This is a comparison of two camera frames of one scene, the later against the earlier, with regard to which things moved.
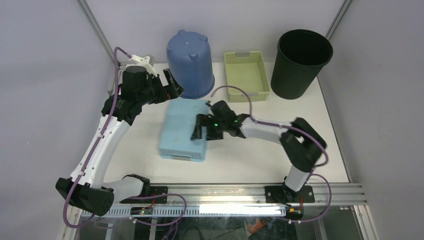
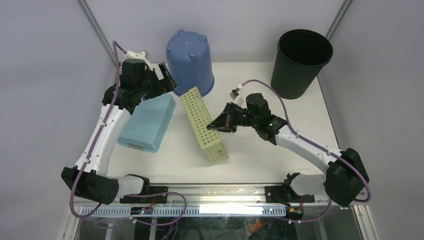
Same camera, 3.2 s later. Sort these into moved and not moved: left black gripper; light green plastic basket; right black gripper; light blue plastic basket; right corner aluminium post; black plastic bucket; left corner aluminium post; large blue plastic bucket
Moved: light blue plastic basket; right black gripper; light green plastic basket
Not moved: left black gripper; large blue plastic bucket; left corner aluminium post; black plastic bucket; right corner aluminium post
